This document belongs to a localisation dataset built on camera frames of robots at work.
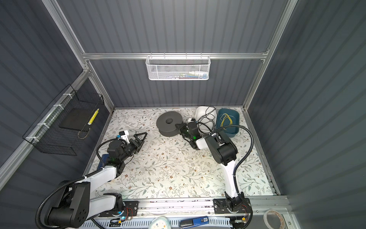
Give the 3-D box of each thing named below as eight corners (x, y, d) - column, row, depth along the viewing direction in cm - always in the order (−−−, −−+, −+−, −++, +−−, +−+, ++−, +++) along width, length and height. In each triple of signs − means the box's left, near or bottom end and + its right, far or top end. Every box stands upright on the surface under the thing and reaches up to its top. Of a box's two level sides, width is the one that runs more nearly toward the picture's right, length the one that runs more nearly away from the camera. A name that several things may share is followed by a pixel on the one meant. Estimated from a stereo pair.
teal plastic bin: (215, 134, 106) (217, 130, 101) (217, 111, 121) (218, 106, 116) (238, 138, 104) (240, 133, 99) (237, 114, 119) (239, 109, 114)
